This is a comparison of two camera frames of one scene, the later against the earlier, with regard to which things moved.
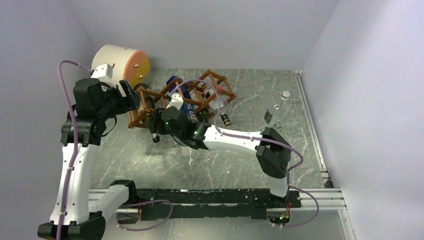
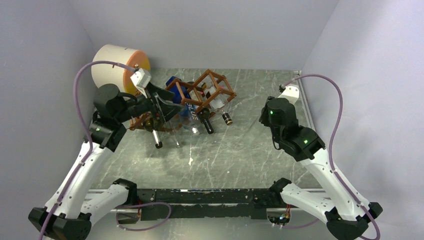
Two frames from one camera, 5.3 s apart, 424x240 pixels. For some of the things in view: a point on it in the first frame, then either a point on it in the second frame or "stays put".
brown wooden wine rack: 203,93 stays put
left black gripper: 129,102 → 166,110
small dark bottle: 215,103 stays put
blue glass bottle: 176,85 stays put
